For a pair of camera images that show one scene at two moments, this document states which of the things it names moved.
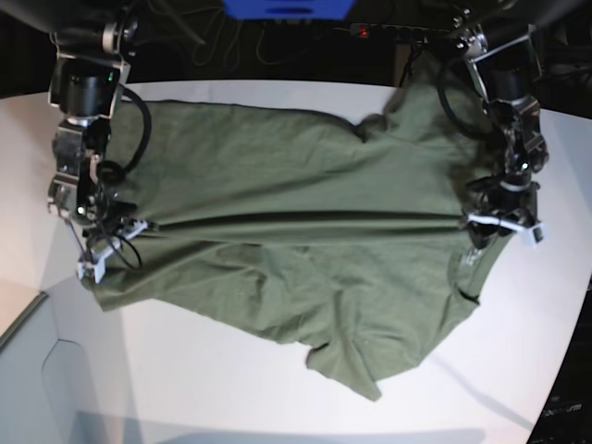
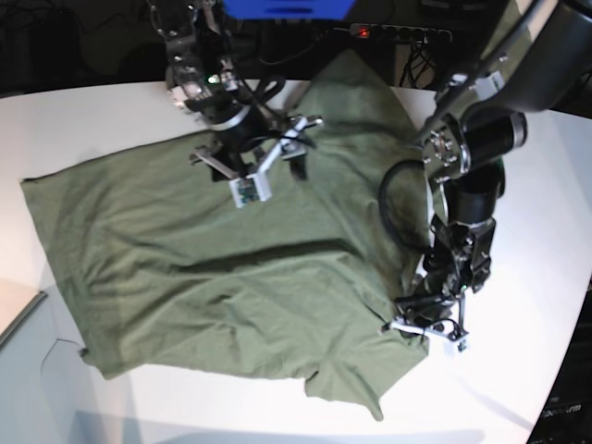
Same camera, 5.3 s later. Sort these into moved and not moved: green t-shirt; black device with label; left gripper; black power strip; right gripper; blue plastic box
Moved: green t-shirt; right gripper; left gripper
Not moved: black device with label; black power strip; blue plastic box
